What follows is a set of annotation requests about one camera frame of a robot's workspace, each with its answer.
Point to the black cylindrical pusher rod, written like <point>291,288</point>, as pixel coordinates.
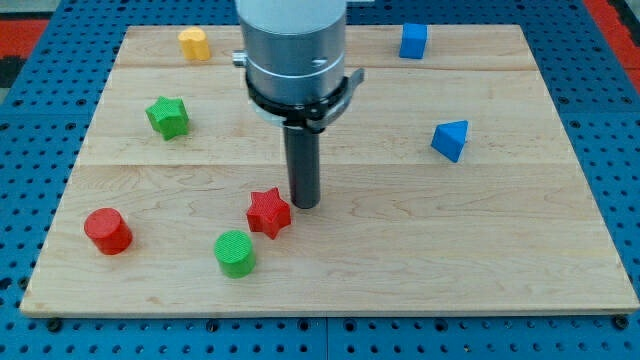
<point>303,166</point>

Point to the black clamp ring mount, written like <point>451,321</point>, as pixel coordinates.
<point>313,117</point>

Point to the red star block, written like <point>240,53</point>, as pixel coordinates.
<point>268,213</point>

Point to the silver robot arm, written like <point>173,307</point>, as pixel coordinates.
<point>293,57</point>

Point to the green star block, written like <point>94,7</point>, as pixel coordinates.
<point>168,117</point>

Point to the green cylinder block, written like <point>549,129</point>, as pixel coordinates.
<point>234,253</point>

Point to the blue cube block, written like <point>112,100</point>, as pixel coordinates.
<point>413,41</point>

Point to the blue triangular prism block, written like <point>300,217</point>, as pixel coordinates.
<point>449,139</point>

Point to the yellow heart block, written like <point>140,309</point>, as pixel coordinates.
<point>194,44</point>

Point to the light wooden board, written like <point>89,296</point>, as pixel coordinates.
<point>400,230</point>

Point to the red cylinder block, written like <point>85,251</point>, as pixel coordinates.
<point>108,231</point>

